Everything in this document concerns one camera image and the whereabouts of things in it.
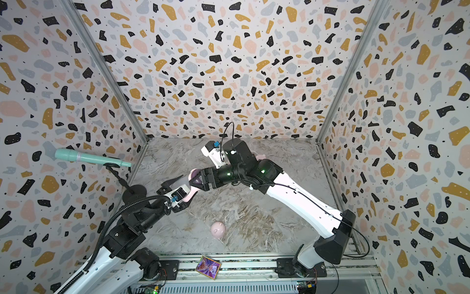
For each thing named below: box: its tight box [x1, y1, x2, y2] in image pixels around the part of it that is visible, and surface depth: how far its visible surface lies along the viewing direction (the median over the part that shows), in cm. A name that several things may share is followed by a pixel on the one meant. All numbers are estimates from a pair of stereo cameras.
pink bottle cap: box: [210, 221, 226, 240], surface depth 83 cm
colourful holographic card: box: [195, 255, 222, 280], surface depth 75 cm
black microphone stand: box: [103, 162, 147, 204], surface depth 95 cm
